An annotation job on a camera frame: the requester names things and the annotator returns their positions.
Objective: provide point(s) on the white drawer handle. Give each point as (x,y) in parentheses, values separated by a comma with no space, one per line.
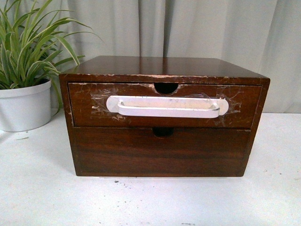
(176,107)

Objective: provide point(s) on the wooden drawer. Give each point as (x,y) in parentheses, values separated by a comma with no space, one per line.
(88,104)
(139,153)

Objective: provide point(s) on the dark wooden drawer cabinet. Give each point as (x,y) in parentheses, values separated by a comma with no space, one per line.
(166,73)

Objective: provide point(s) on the white plant pot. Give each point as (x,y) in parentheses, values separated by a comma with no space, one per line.
(25,108)

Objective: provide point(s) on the green striped leafy plant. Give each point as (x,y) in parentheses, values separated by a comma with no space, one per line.
(33,44)

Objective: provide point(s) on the grey backdrop curtain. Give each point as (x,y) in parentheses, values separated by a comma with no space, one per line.
(263,36)

